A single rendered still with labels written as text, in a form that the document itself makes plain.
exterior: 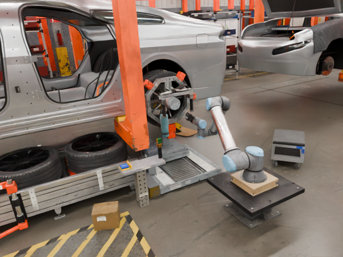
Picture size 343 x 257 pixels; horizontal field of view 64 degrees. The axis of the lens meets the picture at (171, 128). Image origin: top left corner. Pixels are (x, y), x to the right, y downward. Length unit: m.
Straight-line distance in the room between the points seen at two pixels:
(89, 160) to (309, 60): 3.71
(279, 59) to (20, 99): 3.86
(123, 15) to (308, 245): 2.36
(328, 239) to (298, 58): 3.09
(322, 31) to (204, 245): 3.81
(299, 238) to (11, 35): 3.00
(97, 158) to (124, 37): 1.20
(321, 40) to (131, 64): 3.37
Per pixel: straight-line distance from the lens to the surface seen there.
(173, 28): 3.26
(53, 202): 2.85
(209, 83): 3.57
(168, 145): 3.47
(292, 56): 4.95
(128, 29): 2.48
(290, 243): 2.52
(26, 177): 2.83
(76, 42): 5.16
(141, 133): 2.67
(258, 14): 7.11
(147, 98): 3.00
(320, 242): 2.60
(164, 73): 3.14
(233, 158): 2.32
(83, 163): 2.91
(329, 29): 5.15
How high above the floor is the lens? 1.67
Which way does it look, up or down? 21 degrees down
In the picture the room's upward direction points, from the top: 4 degrees counter-clockwise
